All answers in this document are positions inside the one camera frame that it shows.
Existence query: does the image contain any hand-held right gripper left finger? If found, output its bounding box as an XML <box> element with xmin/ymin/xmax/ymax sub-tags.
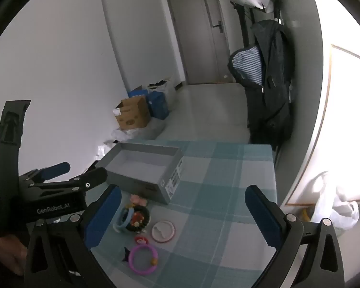
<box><xmin>23</xmin><ymin>184</ymin><xmax>122</xmax><ymax>288</ymax></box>

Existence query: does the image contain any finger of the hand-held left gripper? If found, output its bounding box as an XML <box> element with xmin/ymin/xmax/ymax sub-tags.
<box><xmin>33</xmin><ymin>167</ymin><xmax>108</xmax><ymax>197</ymax></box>
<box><xmin>18</xmin><ymin>161</ymin><xmax>71</xmax><ymax>186</ymax></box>

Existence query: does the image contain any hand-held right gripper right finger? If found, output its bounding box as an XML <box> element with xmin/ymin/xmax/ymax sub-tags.
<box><xmin>245</xmin><ymin>184</ymin><xmax>345</xmax><ymax>288</ymax></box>

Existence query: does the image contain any blue hair ring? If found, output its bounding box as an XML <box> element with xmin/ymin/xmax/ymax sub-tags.
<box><xmin>113</xmin><ymin>207</ymin><xmax>135</xmax><ymax>233</ymax></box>

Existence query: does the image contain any pink doll hair clip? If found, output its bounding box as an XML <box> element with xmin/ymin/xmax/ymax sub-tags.
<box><xmin>130</xmin><ymin>194</ymin><xmax>148</xmax><ymax>207</ymax></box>

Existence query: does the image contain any purple hair ring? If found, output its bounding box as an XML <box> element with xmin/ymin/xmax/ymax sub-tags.
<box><xmin>129</xmin><ymin>244</ymin><xmax>159</xmax><ymax>275</ymax></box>

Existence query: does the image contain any grey cardboard box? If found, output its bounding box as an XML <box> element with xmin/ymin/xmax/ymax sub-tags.
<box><xmin>95</xmin><ymin>142</ymin><xmax>185</xmax><ymax>205</ymax></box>

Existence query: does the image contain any person's left hand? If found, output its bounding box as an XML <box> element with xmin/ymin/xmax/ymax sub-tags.
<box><xmin>0</xmin><ymin>232</ymin><xmax>29</xmax><ymax>276</ymax></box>

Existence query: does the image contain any black coil tie red charm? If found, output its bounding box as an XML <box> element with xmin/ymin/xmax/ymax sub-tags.
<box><xmin>124</xmin><ymin>205</ymin><xmax>151</xmax><ymax>234</ymax></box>

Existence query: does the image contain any white plastic packaging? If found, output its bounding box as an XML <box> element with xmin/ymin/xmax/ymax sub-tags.
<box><xmin>103</xmin><ymin>127</ymin><xmax>132</xmax><ymax>153</ymax></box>

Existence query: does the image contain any teal plaid tablecloth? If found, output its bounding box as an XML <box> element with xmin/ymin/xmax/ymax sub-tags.
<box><xmin>90</xmin><ymin>139</ymin><xmax>279</xmax><ymax>288</ymax></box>

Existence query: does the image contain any white round lid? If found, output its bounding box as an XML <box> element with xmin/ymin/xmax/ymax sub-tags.
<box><xmin>151</xmin><ymin>220</ymin><xmax>176</xmax><ymax>243</ymax></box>

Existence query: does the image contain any brown cardboard box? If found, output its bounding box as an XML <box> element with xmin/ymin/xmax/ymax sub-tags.
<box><xmin>115</xmin><ymin>96</ymin><xmax>151</xmax><ymax>130</ymax></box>

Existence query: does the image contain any white plastic bag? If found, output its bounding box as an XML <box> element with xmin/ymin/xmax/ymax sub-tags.
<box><xmin>312</xmin><ymin>171</ymin><xmax>360</xmax><ymax>237</ymax></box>

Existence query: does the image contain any blue carton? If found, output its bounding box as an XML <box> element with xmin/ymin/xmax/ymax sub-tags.
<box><xmin>147</xmin><ymin>91</ymin><xmax>170</xmax><ymax>120</ymax></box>
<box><xmin>127</xmin><ymin>85</ymin><xmax>149</xmax><ymax>99</ymax></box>

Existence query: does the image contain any white bag with dark items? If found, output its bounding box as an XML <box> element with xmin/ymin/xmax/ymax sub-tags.
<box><xmin>148</xmin><ymin>78</ymin><xmax>177</xmax><ymax>108</ymax></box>

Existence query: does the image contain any black backpack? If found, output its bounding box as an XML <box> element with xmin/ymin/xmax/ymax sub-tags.
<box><xmin>227</xmin><ymin>19</ymin><xmax>296</xmax><ymax>150</ymax></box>

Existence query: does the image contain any wood framed white panel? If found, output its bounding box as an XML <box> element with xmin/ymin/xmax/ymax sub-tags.
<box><xmin>283</xmin><ymin>43</ymin><xmax>360</xmax><ymax>207</ymax></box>

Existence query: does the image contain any grey door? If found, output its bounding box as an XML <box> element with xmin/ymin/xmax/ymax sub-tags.
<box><xmin>163</xmin><ymin>0</ymin><xmax>231</xmax><ymax>86</ymax></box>

